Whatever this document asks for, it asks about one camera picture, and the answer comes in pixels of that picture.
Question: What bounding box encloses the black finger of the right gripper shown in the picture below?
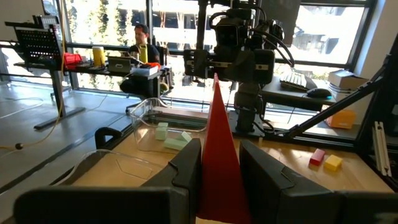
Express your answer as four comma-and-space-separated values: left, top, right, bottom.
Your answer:
183, 49, 210, 79
253, 49, 276, 85

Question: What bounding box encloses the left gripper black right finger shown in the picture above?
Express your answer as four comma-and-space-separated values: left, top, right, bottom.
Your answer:
239, 139, 340, 224

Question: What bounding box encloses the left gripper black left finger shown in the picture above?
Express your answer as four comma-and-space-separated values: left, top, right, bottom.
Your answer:
141, 138, 203, 224

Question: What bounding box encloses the long teal block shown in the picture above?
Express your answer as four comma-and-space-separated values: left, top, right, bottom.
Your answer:
163, 138, 189, 152

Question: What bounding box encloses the red wedge block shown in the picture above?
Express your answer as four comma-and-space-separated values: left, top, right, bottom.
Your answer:
196, 72, 252, 224

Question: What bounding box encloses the red rectangular block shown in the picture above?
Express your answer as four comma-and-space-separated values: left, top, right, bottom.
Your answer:
308, 148, 326, 167

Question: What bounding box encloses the yellow rectangular block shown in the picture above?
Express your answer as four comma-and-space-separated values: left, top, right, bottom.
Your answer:
323, 154, 343, 172

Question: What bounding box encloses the black keyboard desk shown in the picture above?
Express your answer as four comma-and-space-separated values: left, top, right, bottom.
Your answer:
260, 75, 338, 112

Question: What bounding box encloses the white computer keyboard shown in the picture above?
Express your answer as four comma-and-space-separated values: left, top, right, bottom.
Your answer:
279, 68, 309, 91

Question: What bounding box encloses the white book stack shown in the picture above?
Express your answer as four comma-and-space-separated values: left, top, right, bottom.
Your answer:
131, 64, 160, 77

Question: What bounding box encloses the yellow-green bottle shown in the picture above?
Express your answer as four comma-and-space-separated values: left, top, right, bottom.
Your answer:
138, 44, 149, 64

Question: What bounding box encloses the black monitor screen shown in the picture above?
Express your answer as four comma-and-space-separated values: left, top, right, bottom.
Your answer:
260, 0, 302, 46

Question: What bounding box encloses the black computer mouse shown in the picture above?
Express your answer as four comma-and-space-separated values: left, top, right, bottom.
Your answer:
306, 87, 333, 100

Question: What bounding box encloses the person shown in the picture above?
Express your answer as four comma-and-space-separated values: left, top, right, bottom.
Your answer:
119, 24, 163, 98

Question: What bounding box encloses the clear plastic bin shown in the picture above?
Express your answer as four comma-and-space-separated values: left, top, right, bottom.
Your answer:
51, 148, 165, 187
126, 97, 210, 156

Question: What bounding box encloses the grey laptop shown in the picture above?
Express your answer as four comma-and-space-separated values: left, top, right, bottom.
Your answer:
107, 55, 134, 75

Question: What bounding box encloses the white box stack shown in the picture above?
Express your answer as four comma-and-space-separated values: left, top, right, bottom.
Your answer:
326, 68, 370, 101

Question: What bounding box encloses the orange box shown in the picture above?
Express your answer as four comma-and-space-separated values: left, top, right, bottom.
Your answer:
325, 108, 357, 130

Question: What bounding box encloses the yellow cylinder container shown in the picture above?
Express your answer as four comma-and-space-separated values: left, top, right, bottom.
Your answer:
91, 45, 106, 67

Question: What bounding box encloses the red storage box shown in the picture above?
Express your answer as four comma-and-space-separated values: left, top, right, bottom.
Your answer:
63, 52, 83, 70

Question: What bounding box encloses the silver aluminium extrusion piece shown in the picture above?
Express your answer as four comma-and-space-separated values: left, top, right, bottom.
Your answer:
372, 120, 393, 177

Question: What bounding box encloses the black standing desk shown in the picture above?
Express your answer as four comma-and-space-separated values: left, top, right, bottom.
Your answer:
14, 60, 164, 131

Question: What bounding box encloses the black pegboard rack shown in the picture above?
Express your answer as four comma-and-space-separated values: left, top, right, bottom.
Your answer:
4, 14, 65, 65

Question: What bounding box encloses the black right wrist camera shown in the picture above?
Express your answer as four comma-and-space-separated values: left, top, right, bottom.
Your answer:
214, 23, 249, 49

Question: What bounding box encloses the black aluminium table frame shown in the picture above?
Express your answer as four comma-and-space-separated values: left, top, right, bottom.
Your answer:
93, 30, 398, 194

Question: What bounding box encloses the black curved bracket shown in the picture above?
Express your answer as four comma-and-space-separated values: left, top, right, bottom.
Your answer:
95, 126, 124, 150

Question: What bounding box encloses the yellow cable with black ball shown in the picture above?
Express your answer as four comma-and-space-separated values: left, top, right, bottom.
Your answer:
0, 0, 68, 151

